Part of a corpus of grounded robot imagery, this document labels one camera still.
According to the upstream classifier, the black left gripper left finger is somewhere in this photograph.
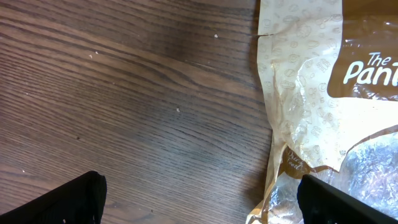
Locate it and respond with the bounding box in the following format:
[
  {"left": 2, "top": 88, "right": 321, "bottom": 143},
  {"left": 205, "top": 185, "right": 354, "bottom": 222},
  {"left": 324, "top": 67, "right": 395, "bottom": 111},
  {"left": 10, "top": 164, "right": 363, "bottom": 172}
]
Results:
[{"left": 1, "top": 171, "right": 107, "bottom": 224}]

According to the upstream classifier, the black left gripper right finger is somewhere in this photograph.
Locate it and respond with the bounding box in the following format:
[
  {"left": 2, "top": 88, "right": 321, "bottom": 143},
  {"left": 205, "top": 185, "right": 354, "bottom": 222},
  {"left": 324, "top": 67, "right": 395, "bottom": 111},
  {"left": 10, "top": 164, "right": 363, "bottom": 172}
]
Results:
[{"left": 297, "top": 174, "right": 397, "bottom": 224}]

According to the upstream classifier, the brown snack packet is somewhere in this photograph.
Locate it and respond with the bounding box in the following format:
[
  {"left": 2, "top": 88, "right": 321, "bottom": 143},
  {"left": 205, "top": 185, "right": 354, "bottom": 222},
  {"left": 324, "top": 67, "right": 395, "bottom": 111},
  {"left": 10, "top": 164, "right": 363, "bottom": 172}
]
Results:
[{"left": 246, "top": 0, "right": 397, "bottom": 223}]

